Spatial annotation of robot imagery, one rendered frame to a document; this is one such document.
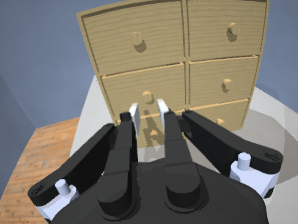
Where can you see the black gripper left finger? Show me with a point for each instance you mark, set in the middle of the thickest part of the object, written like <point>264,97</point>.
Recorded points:
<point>86,166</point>

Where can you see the small tan chest of drawers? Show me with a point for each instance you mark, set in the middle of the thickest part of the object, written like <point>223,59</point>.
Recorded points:
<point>185,60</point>

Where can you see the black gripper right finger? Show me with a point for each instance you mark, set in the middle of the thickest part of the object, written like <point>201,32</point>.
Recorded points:
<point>252,164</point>

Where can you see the tan wooden drawer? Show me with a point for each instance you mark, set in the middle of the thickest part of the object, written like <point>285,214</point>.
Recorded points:
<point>165,82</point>
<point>158,26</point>
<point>148,127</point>
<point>210,20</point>
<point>210,81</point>
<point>227,114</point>

